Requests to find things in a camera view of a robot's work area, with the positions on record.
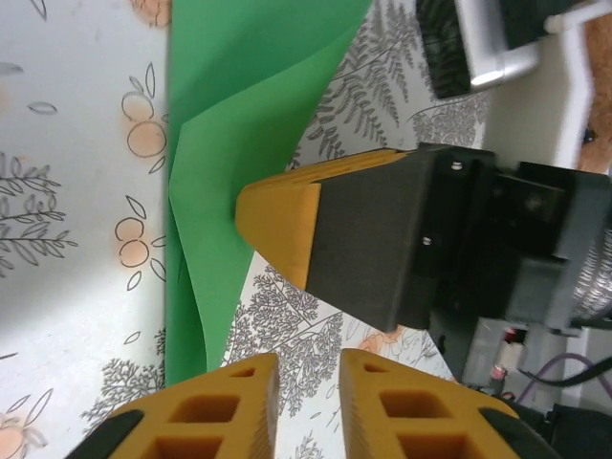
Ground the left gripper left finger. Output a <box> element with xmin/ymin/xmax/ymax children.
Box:
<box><xmin>64</xmin><ymin>352</ymin><xmax>281</xmax><ymax>459</ymax></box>

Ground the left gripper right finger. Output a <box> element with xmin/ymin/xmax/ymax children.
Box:
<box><xmin>339</xmin><ymin>347</ymin><xmax>563</xmax><ymax>459</ymax></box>

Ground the green paper sheet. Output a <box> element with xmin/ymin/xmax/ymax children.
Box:
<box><xmin>163</xmin><ymin>0</ymin><xmax>375</xmax><ymax>389</ymax></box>

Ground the brown plush teddy bear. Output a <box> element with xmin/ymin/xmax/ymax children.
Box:
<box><xmin>576</xmin><ymin>0</ymin><xmax>612</xmax><ymax>173</ymax></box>

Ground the floral patterned table mat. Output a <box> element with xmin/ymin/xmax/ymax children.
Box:
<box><xmin>0</xmin><ymin>0</ymin><xmax>503</xmax><ymax>459</ymax></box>

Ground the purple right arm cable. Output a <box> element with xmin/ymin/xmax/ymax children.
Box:
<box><xmin>518</xmin><ymin>351</ymin><xmax>612</xmax><ymax>398</ymax></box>

